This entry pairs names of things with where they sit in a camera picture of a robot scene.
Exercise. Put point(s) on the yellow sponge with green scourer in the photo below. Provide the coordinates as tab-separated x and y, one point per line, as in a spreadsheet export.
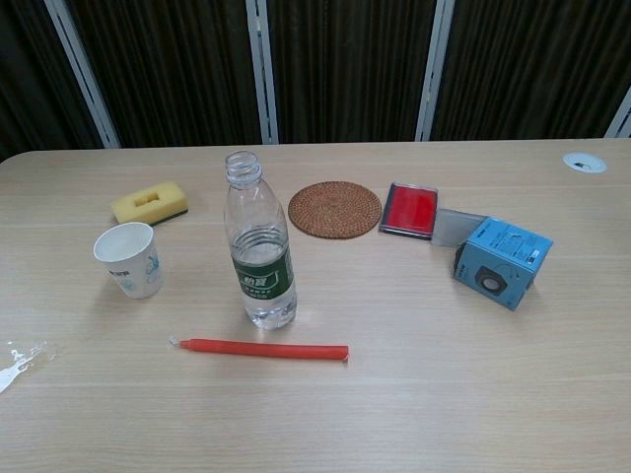
170	197

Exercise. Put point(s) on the dark fabric partition panel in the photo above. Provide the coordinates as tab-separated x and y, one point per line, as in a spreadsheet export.
34	74
172	69
532	64
345	69

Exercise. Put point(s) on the clear plastic bottle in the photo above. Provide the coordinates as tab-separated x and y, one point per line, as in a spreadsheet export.
259	222

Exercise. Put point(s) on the round woven rattan coaster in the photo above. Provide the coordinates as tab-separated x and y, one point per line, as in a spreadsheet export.
335	210

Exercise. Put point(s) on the translucent grey plastic lid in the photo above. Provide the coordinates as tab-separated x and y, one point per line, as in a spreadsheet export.
451	226

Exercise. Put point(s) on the white paper cup blue print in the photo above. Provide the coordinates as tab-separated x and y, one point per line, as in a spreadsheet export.
133	276

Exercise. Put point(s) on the clear liquid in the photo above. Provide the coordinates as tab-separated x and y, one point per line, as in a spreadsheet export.
10	372

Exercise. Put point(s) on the silver partition frame post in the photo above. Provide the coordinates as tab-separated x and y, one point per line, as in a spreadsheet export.
261	74
81	64
434	74
622	118

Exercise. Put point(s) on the red pen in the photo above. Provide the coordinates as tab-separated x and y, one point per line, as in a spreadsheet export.
261	349

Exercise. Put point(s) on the blue speaker carton box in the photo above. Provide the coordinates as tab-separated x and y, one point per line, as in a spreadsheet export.
503	266

